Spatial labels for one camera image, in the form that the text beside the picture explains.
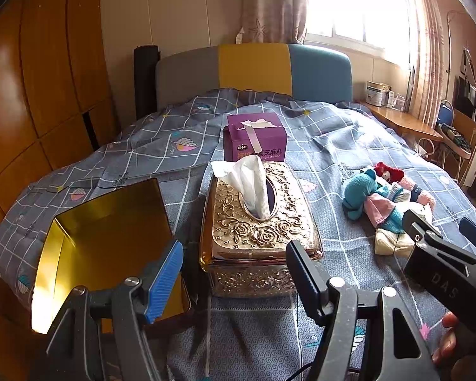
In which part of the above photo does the pink dishcloth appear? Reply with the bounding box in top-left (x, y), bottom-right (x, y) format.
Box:
top-left (399, 176), bottom-right (436, 211)

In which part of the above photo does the white tissue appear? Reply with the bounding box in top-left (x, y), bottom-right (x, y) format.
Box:
top-left (210, 155), bottom-right (270, 220)

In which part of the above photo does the purple cardboard box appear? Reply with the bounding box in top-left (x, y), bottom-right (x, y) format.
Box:
top-left (222, 113), bottom-right (287, 162)

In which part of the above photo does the grey yellow blue headboard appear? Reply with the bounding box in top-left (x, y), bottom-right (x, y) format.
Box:
top-left (155, 43), bottom-right (353, 110)

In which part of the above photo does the wooden side table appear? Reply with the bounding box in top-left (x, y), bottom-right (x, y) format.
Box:
top-left (359, 101), bottom-right (443, 143)

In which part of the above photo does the gold metal tin box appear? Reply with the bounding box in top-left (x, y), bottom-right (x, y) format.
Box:
top-left (30, 179), bottom-right (172, 334)

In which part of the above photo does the wooden wardrobe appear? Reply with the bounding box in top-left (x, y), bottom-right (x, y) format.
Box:
top-left (0, 0), bottom-right (120, 381)

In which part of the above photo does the black rolled mat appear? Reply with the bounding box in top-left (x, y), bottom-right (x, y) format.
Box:
top-left (133, 45), bottom-right (161, 120)

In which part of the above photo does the cream cloth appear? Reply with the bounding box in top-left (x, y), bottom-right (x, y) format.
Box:
top-left (375, 228), bottom-right (414, 258)

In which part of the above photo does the ornate gold tissue box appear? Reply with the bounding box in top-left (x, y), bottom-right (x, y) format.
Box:
top-left (199, 162), bottom-right (323, 298)

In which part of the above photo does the blue chair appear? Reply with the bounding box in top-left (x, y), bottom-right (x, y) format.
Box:
top-left (437, 100), bottom-right (454, 126)

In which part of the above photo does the grey patterned bed quilt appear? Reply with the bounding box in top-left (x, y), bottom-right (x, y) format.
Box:
top-left (0, 89), bottom-right (476, 380)

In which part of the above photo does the person right hand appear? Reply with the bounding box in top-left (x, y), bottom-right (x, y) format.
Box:
top-left (432, 312), bottom-right (459, 367)

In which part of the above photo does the pink patterned curtain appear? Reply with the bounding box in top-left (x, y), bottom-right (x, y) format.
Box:
top-left (235, 0), bottom-right (308, 44)

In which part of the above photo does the white box on table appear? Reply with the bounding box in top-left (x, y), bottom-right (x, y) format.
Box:
top-left (365, 81), bottom-right (389, 107)

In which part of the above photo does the teal plush bear pink cape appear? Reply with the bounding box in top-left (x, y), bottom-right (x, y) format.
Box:
top-left (342, 168), bottom-right (403, 234)

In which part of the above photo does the red knit sock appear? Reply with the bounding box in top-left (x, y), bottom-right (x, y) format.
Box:
top-left (373, 162), bottom-right (404, 184)

